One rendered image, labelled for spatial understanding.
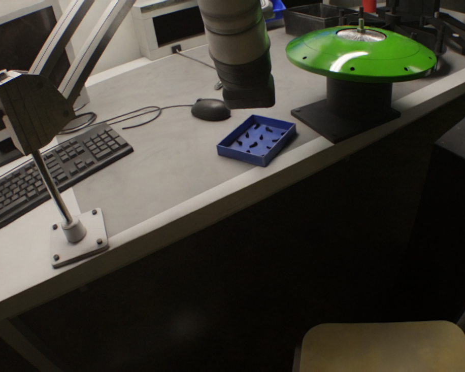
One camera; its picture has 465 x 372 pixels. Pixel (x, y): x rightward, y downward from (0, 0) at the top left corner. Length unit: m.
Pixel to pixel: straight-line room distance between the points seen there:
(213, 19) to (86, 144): 0.49
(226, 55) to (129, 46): 1.03
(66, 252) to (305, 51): 0.54
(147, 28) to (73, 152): 0.64
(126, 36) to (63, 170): 0.79
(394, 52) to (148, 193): 0.50
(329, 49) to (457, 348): 0.64
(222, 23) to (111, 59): 1.06
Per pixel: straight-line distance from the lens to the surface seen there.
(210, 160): 0.67
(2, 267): 0.65
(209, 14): 0.40
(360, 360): 0.73
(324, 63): 0.65
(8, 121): 0.48
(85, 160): 0.75
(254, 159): 0.63
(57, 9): 0.99
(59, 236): 0.62
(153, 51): 1.33
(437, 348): 0.78
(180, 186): 0.62
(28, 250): 0.64
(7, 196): 0.77
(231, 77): 0.47
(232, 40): 0.42
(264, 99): 0.52
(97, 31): 0.53
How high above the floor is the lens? 1.28
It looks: 38 degrees down
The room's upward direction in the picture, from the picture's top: 9 degrees counter-clockwise
